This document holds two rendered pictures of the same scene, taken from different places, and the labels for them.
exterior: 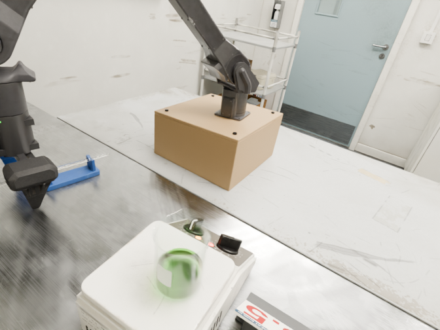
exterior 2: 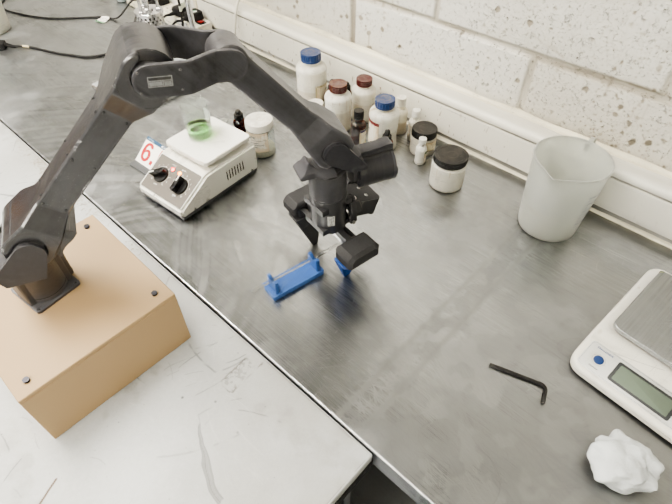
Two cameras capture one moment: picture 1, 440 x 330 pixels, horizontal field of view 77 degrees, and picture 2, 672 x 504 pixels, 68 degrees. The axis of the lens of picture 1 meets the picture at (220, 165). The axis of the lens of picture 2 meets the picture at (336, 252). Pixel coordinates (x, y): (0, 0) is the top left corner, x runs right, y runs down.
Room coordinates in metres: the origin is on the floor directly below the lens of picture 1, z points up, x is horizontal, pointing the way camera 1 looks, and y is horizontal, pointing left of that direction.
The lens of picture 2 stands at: (0.93, 0.47, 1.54)
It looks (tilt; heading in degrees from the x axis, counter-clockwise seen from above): 47 degrees down; 193
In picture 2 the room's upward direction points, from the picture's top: straight up
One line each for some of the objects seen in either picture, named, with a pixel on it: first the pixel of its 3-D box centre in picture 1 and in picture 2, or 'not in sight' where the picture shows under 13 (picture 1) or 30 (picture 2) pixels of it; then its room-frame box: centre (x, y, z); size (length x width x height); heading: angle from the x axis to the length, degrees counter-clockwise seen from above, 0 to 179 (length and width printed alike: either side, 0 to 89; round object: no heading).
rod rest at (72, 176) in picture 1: (70, 171); (294, 274); (0.42, 0.28, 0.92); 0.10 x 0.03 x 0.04; 140
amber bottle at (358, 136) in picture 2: not in sight; (358, 127); (0.01, 0.31, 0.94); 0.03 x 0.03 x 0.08
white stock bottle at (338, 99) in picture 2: not in sight; (338, 105); (-0.05, 0.25, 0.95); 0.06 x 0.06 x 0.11
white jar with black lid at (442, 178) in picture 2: not in sight; (448, 168); (0.10, 0.51, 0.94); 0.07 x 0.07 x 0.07
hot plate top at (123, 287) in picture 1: (164, 275); (208, 140); (0.18, 0.04, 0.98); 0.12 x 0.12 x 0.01; 65
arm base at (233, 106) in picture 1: (234, 101); (38, 272); (0.60, -0.01, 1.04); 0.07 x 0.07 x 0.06; 68
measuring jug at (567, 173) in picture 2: not in sight; (562, 188); (0.17, 0.71, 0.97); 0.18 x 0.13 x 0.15; 152
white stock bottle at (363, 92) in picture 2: not in sight; (363, 98); (-0.10, 0.30, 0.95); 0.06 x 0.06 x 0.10
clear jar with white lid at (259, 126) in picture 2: not in sight; (260, 135); (0.09, 0.11, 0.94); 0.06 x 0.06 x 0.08
